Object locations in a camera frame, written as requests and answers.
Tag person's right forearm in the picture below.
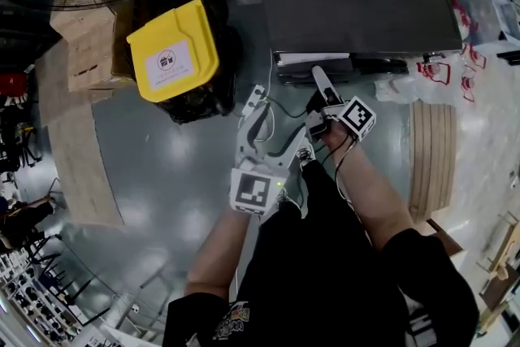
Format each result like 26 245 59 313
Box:
319 121 416 254

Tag person's black trousers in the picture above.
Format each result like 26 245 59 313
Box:
258 159 377 269

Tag white power strip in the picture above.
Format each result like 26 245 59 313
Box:
241 83 268 119

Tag stack of wooden boards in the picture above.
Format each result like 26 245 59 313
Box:
407 100 459 223

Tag person's black t-shirt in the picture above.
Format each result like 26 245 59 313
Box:
161 227 481 347

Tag wooden chair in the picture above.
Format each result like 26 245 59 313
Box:
475 210 520 336

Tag yellow bin lid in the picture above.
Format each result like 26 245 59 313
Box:
125 0 221 103

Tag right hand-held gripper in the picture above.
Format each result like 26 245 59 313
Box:
305 65 378 142

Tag person's right white shoe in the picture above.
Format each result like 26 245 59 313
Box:
297 147 317 172

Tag clear plastic storage box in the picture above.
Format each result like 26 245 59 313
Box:
441 0 520 64

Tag large cardboard box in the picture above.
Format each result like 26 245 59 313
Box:
64 14 138 93

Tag person's left forearm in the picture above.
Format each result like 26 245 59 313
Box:
184 207 262 302

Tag white power cable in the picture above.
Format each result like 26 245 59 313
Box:
266 49 275 94

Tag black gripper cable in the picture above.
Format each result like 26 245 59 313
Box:
333 132 360 219

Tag shelf of small items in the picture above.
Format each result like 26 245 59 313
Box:
0 250 107 347

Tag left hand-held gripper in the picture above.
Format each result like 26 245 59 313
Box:
228 107 314 220

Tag dark table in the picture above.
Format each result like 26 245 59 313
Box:
248 0 465 89

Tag wooden floor board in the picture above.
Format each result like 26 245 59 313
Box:
35 39 126 228

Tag small cardboard box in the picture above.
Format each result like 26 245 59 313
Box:
49 2 119 44

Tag white plastic bag red print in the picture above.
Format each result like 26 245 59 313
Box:
373 49 489 104

